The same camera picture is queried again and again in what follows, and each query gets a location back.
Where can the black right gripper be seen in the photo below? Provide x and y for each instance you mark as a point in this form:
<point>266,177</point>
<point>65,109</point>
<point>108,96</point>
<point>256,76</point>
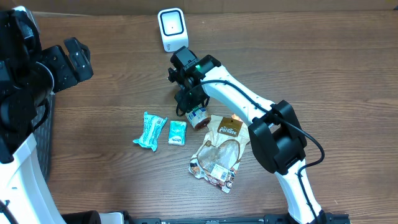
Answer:
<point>190,103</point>

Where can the brown snack pouch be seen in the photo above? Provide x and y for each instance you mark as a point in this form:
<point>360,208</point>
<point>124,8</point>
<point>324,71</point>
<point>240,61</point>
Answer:
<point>218,158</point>

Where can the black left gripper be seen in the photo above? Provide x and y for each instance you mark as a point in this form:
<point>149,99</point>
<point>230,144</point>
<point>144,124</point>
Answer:
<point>64,62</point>

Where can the white barcode scanner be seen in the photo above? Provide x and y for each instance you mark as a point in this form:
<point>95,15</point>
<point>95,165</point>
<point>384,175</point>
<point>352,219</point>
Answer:
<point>173,29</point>

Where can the grey plastic basket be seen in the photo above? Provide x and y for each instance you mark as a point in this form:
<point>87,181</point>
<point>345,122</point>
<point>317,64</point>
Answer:
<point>43,137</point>

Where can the teal tissue pack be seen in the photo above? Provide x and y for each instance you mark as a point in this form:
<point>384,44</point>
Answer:
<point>177,133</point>

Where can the orange tissue pack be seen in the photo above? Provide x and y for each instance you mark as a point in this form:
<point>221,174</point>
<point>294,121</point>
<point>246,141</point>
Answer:
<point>236,117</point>

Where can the teal snack bar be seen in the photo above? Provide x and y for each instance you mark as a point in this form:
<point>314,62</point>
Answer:
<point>152,128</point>

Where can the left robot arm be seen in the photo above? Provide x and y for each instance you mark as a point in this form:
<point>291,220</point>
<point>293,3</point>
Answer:
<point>29,76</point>

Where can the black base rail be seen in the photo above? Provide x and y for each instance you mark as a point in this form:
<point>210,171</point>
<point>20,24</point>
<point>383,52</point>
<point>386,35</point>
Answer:
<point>327,218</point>

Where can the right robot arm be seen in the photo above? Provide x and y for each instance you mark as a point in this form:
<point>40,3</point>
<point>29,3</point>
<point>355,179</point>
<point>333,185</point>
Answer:
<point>278,142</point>

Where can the green capped bottle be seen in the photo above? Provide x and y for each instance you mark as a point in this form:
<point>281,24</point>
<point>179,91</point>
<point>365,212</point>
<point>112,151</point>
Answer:
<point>198,117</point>

